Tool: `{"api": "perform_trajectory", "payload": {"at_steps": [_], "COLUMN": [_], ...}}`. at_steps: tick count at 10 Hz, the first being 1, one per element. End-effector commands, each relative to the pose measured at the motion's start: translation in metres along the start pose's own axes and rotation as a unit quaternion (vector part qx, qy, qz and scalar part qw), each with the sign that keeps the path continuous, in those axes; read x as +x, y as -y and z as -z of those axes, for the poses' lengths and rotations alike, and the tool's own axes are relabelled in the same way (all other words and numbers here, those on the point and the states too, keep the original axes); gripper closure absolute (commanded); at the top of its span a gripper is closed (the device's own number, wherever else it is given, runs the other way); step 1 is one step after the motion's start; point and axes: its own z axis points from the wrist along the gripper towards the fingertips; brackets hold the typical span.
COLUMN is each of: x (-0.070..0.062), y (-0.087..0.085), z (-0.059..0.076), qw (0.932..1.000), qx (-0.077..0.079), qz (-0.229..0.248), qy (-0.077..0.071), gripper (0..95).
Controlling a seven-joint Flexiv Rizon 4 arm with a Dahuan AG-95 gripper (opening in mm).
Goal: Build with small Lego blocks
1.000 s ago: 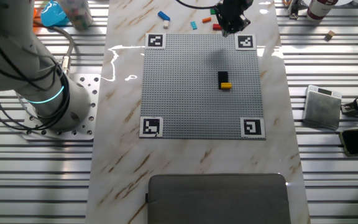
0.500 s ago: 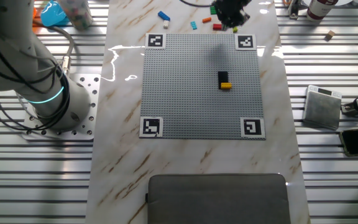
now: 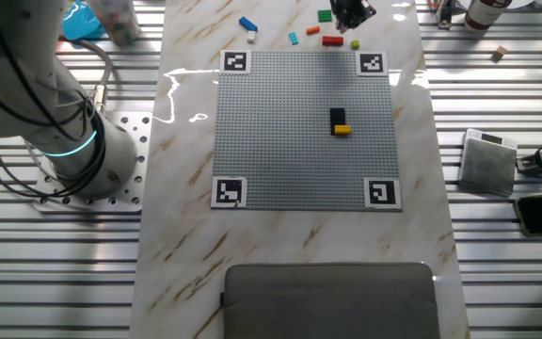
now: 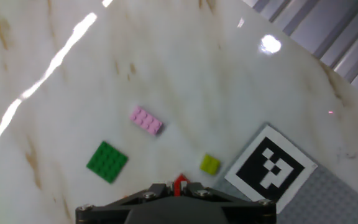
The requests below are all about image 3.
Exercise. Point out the small lime Lego brick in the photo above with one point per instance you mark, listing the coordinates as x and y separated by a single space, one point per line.
355 44

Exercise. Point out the black Lego brick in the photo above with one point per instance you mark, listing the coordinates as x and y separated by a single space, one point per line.
337 115

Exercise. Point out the blue Lego brick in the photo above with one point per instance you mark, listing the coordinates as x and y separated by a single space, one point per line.
248 23

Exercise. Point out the orange Lego brick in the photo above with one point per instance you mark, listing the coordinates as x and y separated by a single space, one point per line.
313 30

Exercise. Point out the clear plastic cup with bricks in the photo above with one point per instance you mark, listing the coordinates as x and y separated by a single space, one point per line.
116 23

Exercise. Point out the green Lego plate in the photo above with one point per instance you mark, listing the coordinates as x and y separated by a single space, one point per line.
325 15

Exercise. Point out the perforated metal robot base plate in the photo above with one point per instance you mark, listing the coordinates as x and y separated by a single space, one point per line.
134 141

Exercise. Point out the red white bottle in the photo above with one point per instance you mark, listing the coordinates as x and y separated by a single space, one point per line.
485 14

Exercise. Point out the red Lego brick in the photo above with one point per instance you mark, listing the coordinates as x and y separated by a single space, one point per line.
332 41

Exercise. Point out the grey Lego baseplate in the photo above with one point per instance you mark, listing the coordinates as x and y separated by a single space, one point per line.
299 165

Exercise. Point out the small wooden block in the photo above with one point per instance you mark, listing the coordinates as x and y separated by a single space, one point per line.
499 53

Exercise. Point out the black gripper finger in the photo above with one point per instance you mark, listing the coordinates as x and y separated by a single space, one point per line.
341 24
355 21

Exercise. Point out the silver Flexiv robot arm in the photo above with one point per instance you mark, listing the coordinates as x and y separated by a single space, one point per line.
7 70

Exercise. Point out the grey fabric pad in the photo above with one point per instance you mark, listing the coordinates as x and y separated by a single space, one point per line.
332 306

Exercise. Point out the grey metal bracket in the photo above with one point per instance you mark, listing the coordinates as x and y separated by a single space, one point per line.
445 16

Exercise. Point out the silver digital scale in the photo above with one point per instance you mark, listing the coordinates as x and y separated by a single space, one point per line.
487 165

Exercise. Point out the cyan Lego brick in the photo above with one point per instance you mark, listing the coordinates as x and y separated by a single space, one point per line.
293 38

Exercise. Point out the black white ArUco marker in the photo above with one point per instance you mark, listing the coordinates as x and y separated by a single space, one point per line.
228 192
235 61
371 63
382 193

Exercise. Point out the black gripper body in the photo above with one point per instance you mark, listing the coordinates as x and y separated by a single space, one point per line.
351 8

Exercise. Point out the white Lego brick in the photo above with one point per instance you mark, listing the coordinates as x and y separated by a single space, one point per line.
251 37

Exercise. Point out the yellow Lego brick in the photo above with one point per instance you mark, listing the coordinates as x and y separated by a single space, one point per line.
342 130

